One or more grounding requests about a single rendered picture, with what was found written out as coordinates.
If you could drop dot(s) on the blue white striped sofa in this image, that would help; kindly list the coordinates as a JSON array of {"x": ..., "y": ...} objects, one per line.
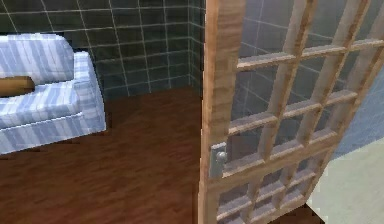
[{"x": 50, "y": 100}]

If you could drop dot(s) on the brown wooden cylinder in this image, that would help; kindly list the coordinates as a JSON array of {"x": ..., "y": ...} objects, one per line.
[{"x": 15, "y": 85}]

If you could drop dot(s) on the wooden glass pane door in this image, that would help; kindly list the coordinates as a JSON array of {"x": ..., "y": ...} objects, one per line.
[{"x": 220, "y": 83}]

